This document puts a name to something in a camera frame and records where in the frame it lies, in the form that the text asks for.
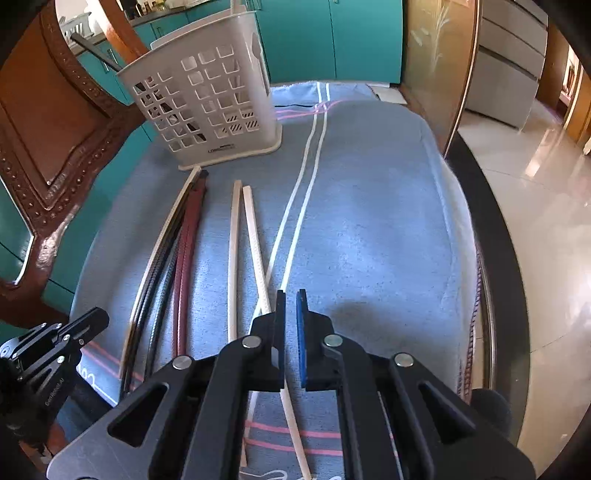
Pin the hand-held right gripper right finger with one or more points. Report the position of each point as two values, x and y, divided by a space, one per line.
301 332

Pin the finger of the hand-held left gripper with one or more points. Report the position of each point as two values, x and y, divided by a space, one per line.
85 321
27 339

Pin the cream chopstick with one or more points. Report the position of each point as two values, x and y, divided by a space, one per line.
233 258
256 249
175 217

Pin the white paper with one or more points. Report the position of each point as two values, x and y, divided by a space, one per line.
388 94

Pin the wooden door frame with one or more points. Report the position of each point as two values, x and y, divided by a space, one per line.
575 92

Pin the black round table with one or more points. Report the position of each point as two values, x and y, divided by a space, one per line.
501 277

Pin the etched glass panel wooden frame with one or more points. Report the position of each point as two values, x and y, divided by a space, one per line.
434 69

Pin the grey drawer cabinet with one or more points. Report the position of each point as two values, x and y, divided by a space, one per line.
503 69

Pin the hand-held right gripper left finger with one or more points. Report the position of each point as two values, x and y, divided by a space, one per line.
280 332

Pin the blue striped towel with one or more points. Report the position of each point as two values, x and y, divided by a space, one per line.
369 240

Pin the dark metal bar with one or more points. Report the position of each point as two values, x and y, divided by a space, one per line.
97 51

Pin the brown wooden chair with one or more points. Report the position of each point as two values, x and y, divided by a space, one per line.
51 120

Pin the white plastic utensil basket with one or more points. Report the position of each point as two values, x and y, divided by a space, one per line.
217 87

